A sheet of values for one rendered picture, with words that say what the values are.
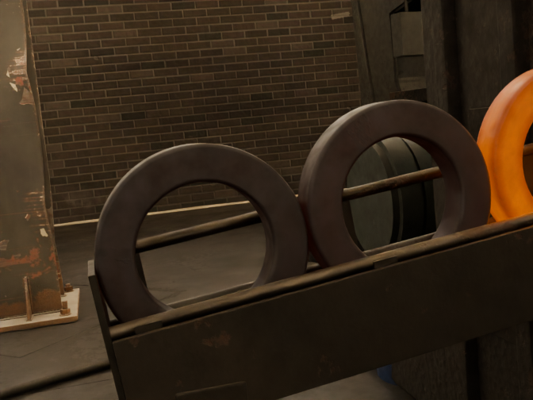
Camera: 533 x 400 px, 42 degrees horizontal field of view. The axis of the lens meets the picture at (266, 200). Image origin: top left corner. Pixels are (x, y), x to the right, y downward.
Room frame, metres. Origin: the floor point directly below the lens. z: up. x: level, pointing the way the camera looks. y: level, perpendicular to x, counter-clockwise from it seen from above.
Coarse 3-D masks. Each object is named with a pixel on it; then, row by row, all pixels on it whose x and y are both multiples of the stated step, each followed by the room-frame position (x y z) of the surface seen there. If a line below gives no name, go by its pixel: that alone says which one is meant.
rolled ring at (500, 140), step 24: (528, 72) 0.68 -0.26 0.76; (504, 96) 0.66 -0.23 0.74; (528, 96) 0.65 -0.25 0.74; (504, 120) 0.65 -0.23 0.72; (528, 120) 0.65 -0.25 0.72; (480, 144) 0.66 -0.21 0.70; (504, 144) 0.64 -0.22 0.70; (504, 168) 0.64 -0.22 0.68; (504, 192) 0.64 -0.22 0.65; (528, 192) 0.65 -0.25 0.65; (504, 216) 0.65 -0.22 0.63
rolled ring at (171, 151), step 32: (160, 160) 0.57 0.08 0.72; (192, 160) 0.58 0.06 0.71; (224, 160) 0.58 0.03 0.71; (256, 160) 0.59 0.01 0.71; (128, 192) 0.57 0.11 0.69; (160, 192) 0.57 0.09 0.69; (256, 192) 0.59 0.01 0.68; (288, 192) 0.60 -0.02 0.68; (128, 224) 0.57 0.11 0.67; (288, 224) 0.60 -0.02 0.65; (96, 256) 0.56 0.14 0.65; (128, 256) 0.56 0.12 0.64; (288, 256) 0.60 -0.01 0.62; (128, 288) 0.56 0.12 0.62; (128, 320) 0.56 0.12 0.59
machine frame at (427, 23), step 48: (432, 0) 1.36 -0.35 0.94; (480, 0) 1.25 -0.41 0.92; (528, 0) 1.12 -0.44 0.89; (432, 48) 1.43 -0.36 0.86; (480, 48) 1.26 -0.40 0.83; (528, 48) 1.13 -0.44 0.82; (432, 96) 1.45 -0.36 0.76; (480, 96) 1.27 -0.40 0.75; (528, 336) 1.12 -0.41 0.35; (480, 384) 1.34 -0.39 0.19; (528, 384) 1.13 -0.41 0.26
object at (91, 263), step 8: (88, 264) 0.59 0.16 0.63; (88, 272) 0.55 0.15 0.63; (96, 280) 0.54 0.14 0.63; (96, 288) 0.54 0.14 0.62; (96, 296) 0.54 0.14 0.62; (96, 304) 0.54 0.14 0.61; (104, 304) 0.57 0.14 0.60; (104, 312) 0.54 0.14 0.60; (104, 320) 0.54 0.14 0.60; (104, 328) 0.54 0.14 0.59; (104, 336) 0.54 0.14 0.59; (112, 344) 0.54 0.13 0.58; (112, 352) 0.54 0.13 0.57; (112, 360) 0.54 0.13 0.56; (112, 368) 0.54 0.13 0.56; (120, 376) 0.54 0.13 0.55; (120, 384) 0.54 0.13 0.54; (120, 392) 0.54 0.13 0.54
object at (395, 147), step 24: (384, 144) 1.94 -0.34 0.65; (408, 144) 1.96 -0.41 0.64; (360, 168) 2.07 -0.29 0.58; (384, 168) 1.90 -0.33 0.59; (408, 168) 1.88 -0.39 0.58; (384, 192) 1.91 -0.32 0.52; (408, 192) 1.86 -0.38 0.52; (432, 192) 1.88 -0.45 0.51; (360, 216) 2.10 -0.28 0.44; (384, 216) 1.92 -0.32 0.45; (408, 216) 1.86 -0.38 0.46; (432, 216) 1.89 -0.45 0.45; (360, 240) 2.12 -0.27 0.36; (384, 240) 1.94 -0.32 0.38; (408, 360) 1.73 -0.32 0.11; (432, 360) 1.60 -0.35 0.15; (408, 384) 1.74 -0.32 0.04; (432, 384) 1.61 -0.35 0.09
